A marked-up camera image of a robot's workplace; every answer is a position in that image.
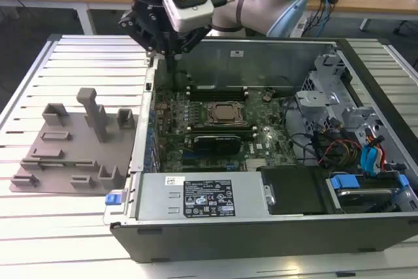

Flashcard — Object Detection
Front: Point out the white power strip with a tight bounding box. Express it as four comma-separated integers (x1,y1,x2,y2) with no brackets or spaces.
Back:
293,17,310,37

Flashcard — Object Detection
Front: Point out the metal drive cage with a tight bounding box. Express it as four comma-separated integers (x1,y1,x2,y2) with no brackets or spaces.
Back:
293,52,388,162

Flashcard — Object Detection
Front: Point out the gray power supply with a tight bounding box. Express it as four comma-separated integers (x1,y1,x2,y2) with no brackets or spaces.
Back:
135,171,274,222

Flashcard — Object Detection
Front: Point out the blue flat wire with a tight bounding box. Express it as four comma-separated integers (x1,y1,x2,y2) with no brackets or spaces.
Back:
361,144,373,178
368,144,381,177

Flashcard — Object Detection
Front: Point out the hard disk blue carrier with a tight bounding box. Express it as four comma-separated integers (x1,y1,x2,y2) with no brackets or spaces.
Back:
326,172,411,214

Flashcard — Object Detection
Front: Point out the green motherboard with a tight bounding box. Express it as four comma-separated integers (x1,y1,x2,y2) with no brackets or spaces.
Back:
152,88,300,174

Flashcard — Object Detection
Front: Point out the yellow red black wire bundle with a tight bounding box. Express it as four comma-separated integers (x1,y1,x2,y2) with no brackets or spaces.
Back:
321,138,363,164

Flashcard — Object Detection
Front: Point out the blue hanging cable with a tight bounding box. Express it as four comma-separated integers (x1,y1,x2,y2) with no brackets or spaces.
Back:
313,0,332,40

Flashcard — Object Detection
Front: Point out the metal socket cover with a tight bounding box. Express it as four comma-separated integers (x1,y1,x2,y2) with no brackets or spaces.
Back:
206,101,246,127

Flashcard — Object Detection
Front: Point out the silver heat sink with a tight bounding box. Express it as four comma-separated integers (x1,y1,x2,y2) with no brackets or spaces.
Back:
245,157,271,171

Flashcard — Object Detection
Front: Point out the gray parts rack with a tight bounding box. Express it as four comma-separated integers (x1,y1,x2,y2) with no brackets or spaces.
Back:
9,88,138,197

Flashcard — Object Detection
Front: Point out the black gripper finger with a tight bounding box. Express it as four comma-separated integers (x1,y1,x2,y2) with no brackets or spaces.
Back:
118,10,157,54
178,25,214,56

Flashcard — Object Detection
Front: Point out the blue case latch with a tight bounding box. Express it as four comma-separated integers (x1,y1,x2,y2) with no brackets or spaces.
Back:
104,191,122,207

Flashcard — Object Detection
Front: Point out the silver CPU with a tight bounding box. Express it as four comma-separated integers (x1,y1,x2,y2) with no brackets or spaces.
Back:
214,104,240,121

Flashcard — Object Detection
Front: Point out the black open PC case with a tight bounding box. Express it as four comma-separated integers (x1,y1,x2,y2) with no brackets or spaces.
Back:
103,37,418,263

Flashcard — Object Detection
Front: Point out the black drive bay cover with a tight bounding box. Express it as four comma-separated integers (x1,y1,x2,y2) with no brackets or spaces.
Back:
257,165,330,216

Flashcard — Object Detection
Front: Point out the black RAM slot bank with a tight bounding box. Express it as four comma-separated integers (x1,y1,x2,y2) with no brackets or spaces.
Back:
186,123,258,140
187,83,249,103

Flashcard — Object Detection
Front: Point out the black graphics card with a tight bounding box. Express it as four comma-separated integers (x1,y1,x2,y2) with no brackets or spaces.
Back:
191,133,242,156

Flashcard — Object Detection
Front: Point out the black chair base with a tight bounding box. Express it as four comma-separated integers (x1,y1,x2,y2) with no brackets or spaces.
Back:
391,19,418,37

